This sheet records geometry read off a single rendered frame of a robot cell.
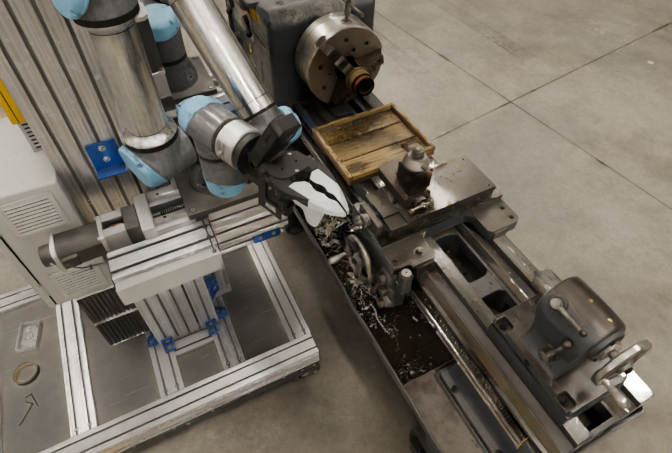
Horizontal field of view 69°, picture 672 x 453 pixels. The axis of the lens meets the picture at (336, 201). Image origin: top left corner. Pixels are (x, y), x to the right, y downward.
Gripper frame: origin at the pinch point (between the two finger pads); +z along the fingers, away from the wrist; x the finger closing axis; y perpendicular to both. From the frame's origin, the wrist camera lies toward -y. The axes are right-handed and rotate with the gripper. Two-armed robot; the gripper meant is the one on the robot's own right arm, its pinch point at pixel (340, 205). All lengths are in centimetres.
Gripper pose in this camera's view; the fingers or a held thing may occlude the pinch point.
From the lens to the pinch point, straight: 70.3
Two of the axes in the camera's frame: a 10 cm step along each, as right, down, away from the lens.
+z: 7.3, 5.1, -4.4
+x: -6.7, 4.5, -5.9
